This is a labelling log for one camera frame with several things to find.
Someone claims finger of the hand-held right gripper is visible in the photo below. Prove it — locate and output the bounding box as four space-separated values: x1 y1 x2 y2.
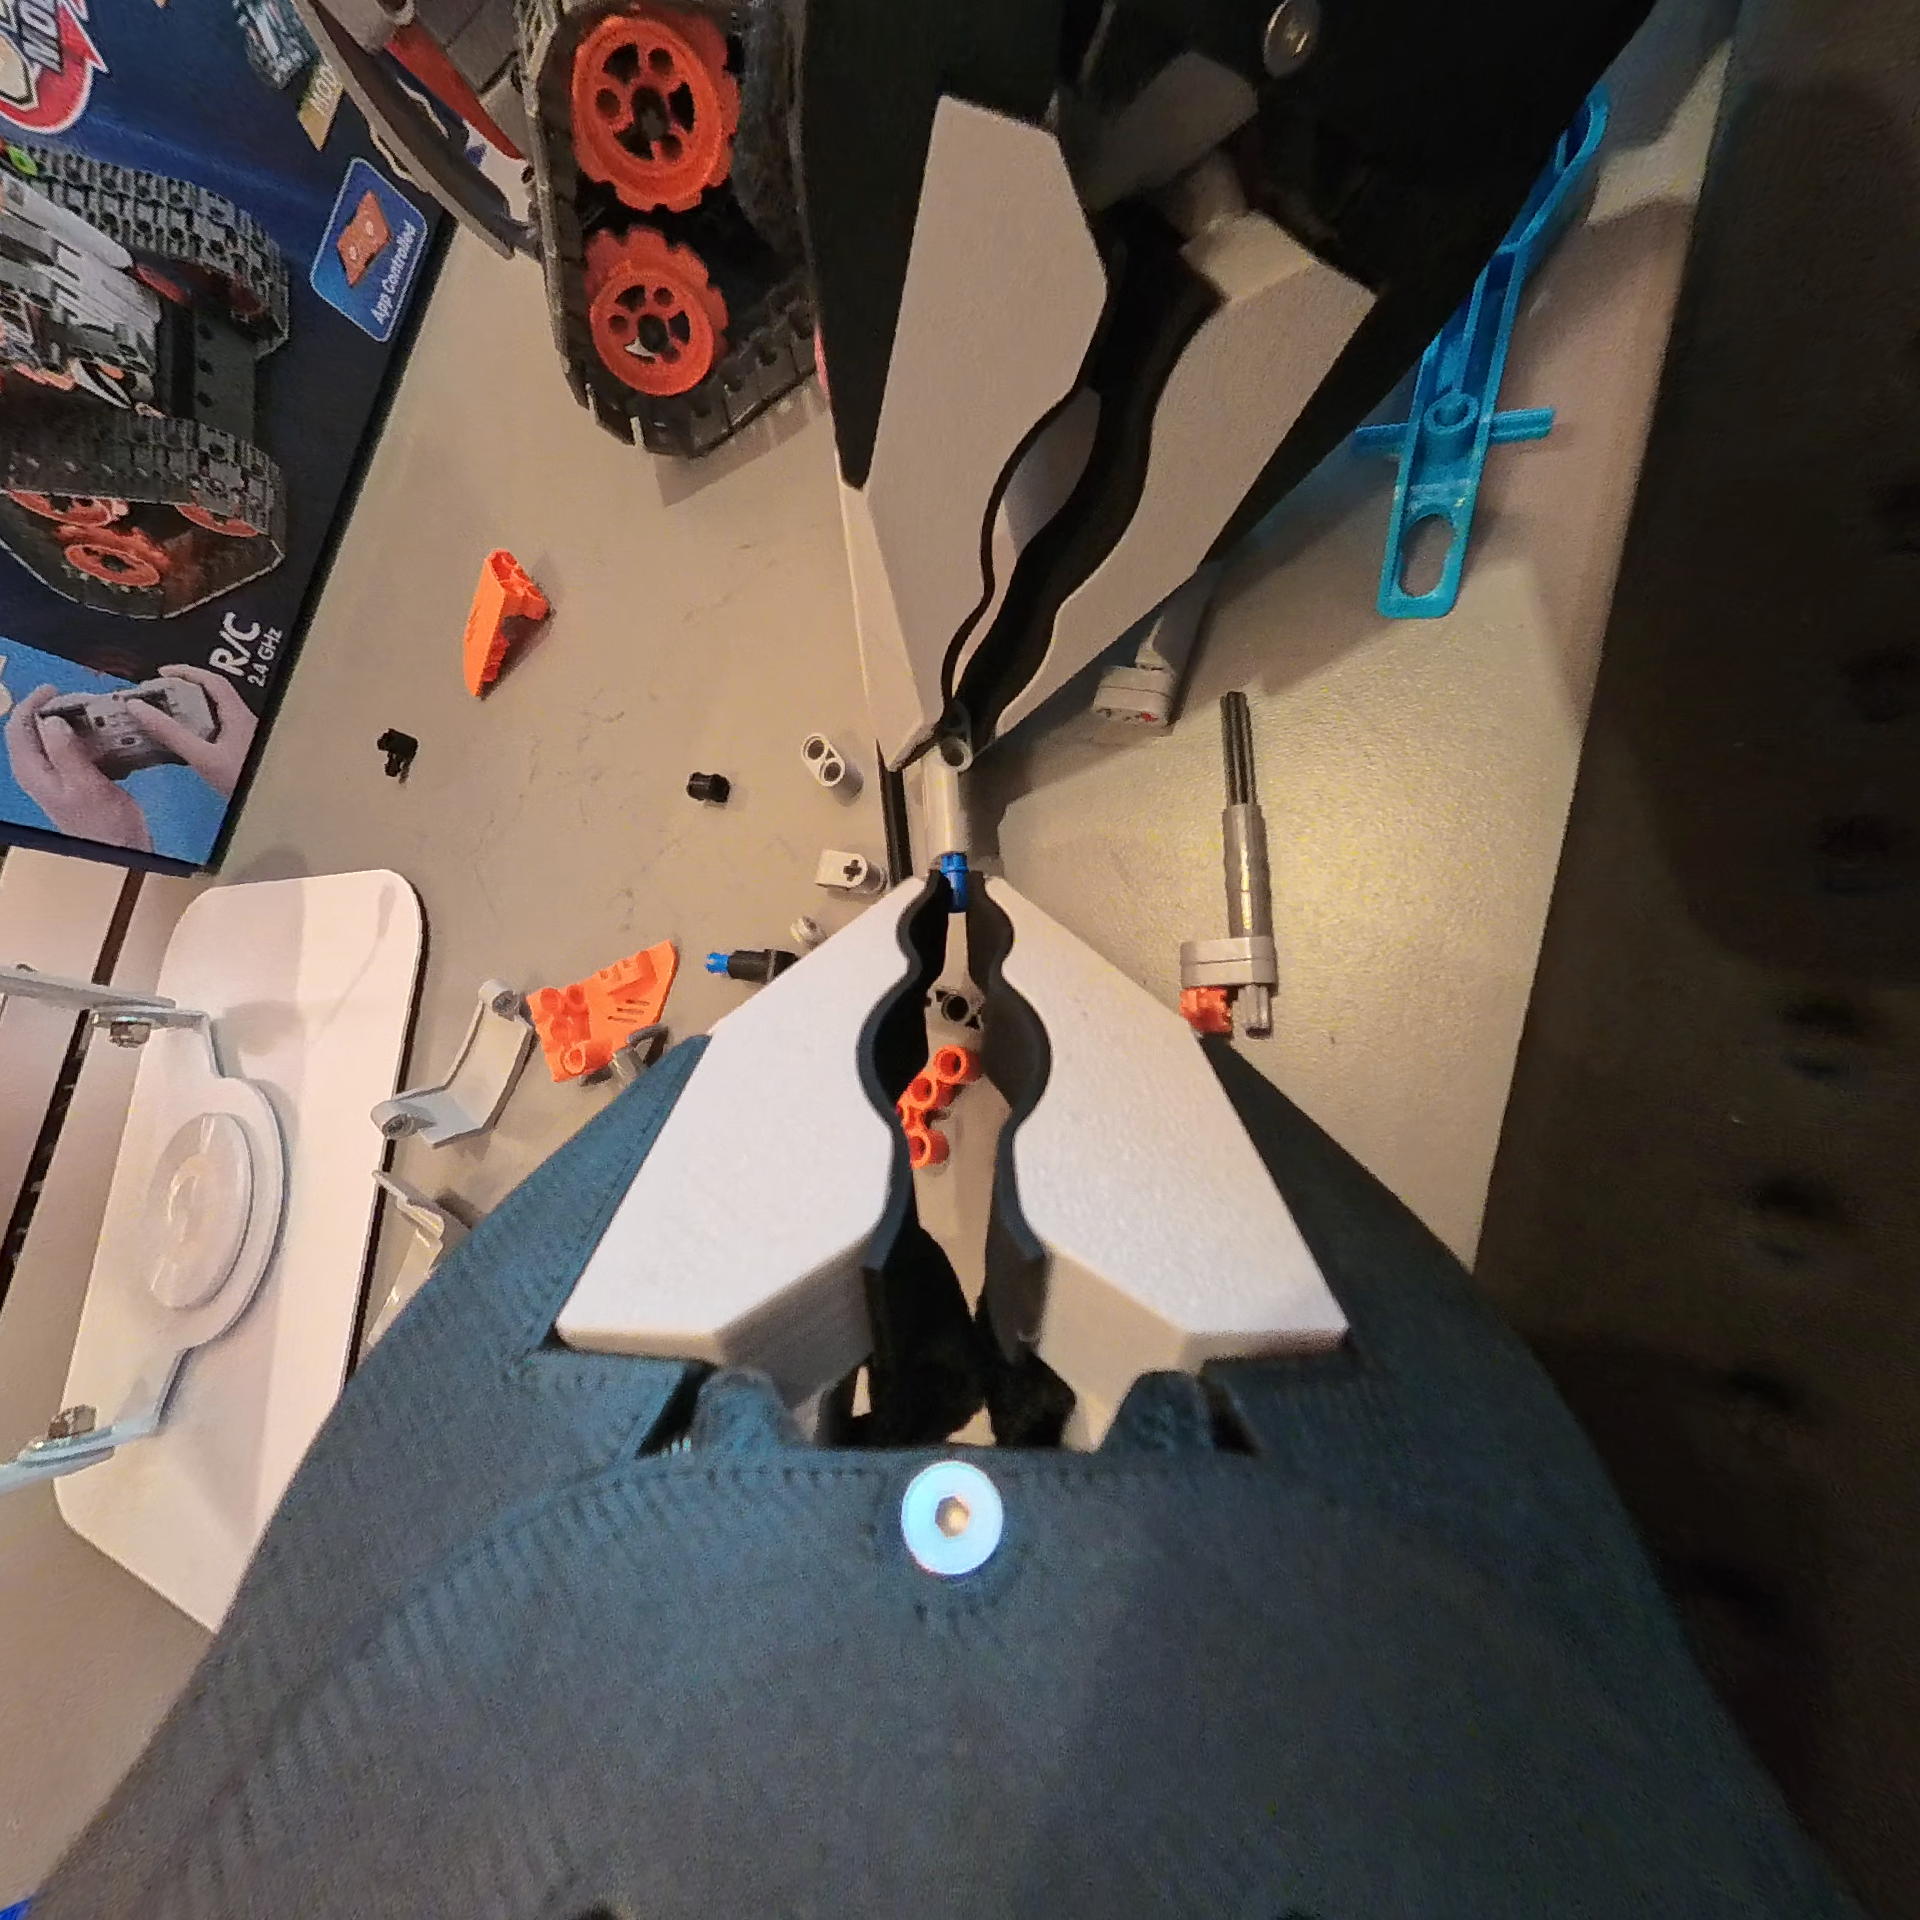
957 154 1384 748
835 94 1118 773

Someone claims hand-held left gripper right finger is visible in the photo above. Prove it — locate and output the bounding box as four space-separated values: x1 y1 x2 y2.
966 874 1354 1452

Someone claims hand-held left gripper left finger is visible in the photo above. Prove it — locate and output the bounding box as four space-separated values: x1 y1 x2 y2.
554 877 981 1452

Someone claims teal separator tool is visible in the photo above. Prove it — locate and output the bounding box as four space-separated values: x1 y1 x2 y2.
1351 85 1615 627

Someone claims orange flat panel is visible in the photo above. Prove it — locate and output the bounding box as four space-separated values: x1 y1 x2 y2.
528 944 681 1083

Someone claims orange five-hole connector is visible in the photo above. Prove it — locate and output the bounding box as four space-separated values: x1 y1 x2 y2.
896 1044 981 1171

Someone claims grey curved panel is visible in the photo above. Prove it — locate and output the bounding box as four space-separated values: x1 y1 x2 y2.
362 1171 470 1360
370 980 538 1152

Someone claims grey cylinder axle assembly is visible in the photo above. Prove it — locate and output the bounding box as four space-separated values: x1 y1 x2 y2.
1177 690 1279 1040

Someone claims light grey long block piece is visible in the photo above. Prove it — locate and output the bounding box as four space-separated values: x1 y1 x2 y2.
1090 570 1221 740

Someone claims tracked toy robot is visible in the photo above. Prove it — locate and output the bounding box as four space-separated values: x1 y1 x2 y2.
296 0 845 461

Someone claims white stand base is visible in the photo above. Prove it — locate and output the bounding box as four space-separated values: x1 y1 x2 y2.
53 868 431 1632

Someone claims black dimpled mat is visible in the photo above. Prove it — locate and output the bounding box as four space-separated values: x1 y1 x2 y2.
1474 0 1920 1920

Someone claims orange wedge brick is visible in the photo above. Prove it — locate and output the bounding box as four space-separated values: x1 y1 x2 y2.
463 550 552 701

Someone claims robot kit box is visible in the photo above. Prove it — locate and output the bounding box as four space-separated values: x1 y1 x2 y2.
0 0 457 875

